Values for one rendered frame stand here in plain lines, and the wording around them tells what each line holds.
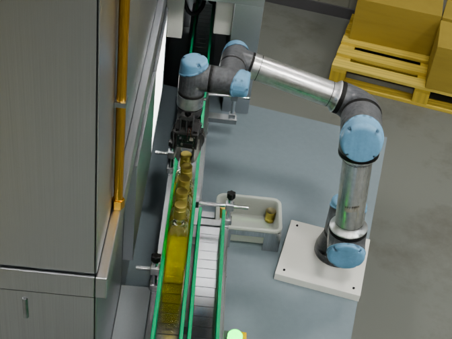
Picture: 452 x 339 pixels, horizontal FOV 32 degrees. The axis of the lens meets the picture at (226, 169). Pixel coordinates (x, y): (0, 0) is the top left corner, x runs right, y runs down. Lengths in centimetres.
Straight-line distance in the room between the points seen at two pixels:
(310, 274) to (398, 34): 296
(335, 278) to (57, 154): 137
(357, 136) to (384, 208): 204
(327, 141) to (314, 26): 258
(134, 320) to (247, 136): 117
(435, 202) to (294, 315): 197
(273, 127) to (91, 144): 189
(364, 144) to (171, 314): 72
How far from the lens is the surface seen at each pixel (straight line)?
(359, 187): 231
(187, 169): 232
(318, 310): 255
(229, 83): 215
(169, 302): 232
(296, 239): 272
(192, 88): 217
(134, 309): 230
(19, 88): 141
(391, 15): 528
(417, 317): 370
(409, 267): 392
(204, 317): 229
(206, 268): 242
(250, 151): 312
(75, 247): 162
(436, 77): 499
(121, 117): 166
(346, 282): 262
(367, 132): 217
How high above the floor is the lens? 259
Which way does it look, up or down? 38 degrees down
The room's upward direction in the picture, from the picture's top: 8 degrees clockwise
